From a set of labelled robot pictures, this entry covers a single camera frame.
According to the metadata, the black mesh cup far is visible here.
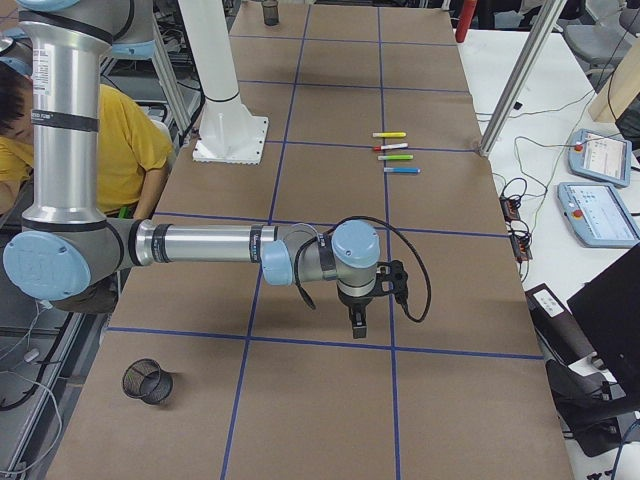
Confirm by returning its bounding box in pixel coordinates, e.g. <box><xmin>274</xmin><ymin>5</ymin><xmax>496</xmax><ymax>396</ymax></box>
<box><xmin>261</xmin><ymin>0</ymin><xmax>279</xmax><ymax>26</ymax></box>

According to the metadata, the far teach pendant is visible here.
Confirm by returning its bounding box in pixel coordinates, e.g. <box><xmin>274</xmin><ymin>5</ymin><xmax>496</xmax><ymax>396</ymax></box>
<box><xmin>567</xmin><ymin>129</ymin><xmax>632</xmax><ymax>188</ymax></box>

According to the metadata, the black camera cable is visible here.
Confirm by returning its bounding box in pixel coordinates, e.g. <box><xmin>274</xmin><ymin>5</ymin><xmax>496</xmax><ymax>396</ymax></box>
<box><xmin>293</xmin><ymin>216</ymin><xmax>434</xmax><ymax>322</ymax></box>

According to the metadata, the green marker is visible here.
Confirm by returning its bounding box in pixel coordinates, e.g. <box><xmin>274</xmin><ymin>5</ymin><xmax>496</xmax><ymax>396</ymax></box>
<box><xmin>377</xmin><ymin>154</ymin><xmax>414</xmax><ymax>161</ymax></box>

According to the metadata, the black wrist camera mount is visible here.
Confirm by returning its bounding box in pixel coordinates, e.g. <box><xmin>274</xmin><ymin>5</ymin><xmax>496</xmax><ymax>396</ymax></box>
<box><xmin>370</xmin><ymin>260</ymin><xmax>409</xmax><ymax>306</ymax></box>

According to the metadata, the teach pendant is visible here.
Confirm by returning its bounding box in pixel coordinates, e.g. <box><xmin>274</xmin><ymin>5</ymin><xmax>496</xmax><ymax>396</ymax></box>
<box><xmin>556</xmin><ymin>182</ymin><xmax>639</xmax><ymax>248</ymax></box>
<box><xmin>567</xmin><ymin>129</ymin><xmax>632</xmax><ymax>188</ymax></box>

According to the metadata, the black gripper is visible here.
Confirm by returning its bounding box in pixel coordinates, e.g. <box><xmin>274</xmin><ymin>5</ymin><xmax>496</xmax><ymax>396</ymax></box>
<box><xmin>337</xmin><ymin>289</ymin><xmax>373</xmax><ymax>339</ymax></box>

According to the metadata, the yellow marker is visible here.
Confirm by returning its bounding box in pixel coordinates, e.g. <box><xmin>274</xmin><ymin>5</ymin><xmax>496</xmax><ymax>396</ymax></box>
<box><xmin>371</xmin><ymin>131</ymin><xmax>407</xmax><ymax>139</ymax></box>

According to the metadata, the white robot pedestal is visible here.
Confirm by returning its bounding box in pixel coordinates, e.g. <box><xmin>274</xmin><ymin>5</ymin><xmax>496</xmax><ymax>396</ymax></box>
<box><xmin>179</xmin><ymin>0</ymin><xmax>269</xmax><ymax>164</ymax></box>

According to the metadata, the red cylinder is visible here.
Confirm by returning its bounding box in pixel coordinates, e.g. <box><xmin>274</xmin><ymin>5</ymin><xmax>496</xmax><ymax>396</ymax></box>
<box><xmin>455</xmin><ymin>0</ymin><xmax>477</xmax><ymax>44</ymax></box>

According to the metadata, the near teach pendant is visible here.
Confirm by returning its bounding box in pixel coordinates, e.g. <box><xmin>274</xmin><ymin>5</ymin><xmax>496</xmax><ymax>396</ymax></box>
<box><xmin>556</xmin><ymin>182</ymin><xmax>639</xmax><ymax>248</ymax></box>

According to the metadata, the person in yellow shirt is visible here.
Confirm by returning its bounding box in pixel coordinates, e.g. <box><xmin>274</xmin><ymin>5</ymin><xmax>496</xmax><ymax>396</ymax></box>
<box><xmin>0</xmin><ymin>58</ymin><xmax>174</xmax><ymax>315</ymax></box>

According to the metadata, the aluminium frame post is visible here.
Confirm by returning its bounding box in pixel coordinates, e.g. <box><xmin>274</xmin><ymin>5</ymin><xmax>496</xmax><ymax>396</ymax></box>
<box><xmin>478</xmin><ymin>0</ymin><xmax>566</xmax><ymax>158</ymax></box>

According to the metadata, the black mesh cup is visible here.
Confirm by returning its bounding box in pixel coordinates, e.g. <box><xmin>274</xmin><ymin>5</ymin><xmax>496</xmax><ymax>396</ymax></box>
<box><xmin>121</xmin><ymin>358</ymin><xmax>173</xmax><ymax>405</ymax></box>
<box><xmin>261</xmin><ymin>0</ymin><xmax>279</xmax><ymax>26</ymax></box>

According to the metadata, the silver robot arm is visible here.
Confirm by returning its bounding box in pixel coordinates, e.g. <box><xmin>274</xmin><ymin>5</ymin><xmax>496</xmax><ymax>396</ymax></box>
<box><xmin>3</xmin><ymin>1</ymin><xmax>385</xmax><ymax>338</ymax></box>

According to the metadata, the red marker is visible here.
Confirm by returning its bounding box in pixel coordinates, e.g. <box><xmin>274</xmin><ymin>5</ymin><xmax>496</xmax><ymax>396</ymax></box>
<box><xmin>372</xmin><ymin>142</ymin><xmax>409</xmax><ymax>152</ymax></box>

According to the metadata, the blue marker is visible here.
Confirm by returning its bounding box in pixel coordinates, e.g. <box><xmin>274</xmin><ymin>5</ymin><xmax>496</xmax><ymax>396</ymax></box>
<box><xmin>383</xmin><ymin>167</ymin><xmax>421</xmax><ymax>175</ymax></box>

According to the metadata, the black mesh cup near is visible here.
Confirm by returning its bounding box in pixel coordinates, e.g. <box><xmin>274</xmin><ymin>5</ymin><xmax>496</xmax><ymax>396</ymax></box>
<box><xmin>121</xmin><ymin>358</ymin><xmax>173</xmax><ymax>405</ymax></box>

